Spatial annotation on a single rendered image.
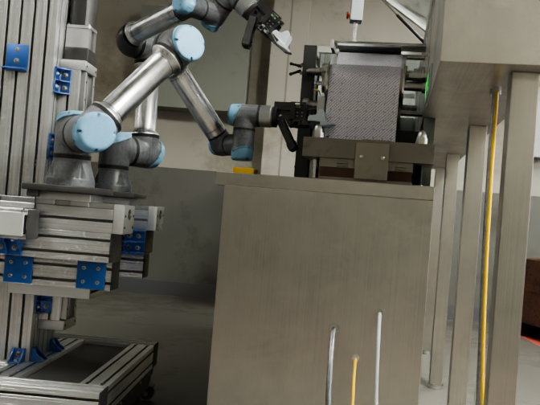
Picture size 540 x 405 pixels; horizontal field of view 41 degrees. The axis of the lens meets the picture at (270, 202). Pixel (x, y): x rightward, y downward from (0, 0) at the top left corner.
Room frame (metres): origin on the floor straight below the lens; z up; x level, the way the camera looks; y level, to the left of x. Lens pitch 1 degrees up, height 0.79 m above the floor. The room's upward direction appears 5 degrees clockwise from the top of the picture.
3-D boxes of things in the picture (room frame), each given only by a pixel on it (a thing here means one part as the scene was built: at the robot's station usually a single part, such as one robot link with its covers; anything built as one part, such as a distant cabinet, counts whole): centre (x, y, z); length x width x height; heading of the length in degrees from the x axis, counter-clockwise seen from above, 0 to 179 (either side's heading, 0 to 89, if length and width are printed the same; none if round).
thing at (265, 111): (2.47, 0.03, 1.11); 0.08 x 0.05 x 0.08; 170
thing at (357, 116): (2.41, -0.28, 1.11); 0.23 x 0.01 x 0.18; 80
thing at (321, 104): (2.53, -0.14, 1.05); 0.06 x 0.05 x 0.31; 80
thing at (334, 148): (2.29, -0.30, 1.00); 0.40 x 0.16 x 0.06; 80
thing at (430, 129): (3.49, -0.69, 1.02); 2.24 x 0.04 x 0.24; 170
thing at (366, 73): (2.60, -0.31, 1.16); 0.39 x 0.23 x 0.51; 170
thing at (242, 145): (2.49, 0.12, 1.01); 0.11 x 0.08 x 0.11; 34
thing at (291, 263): (3.41, -0.38, 0.43); 2.52 x 0.64 x 0.86; 170
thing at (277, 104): (2.45, -0.05, 1.12); 0.12 x 0.08 x 0.09; 80
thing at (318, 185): (3.41, -0.36, 0.88); 2.52 x 0.66 x 0.04; 170
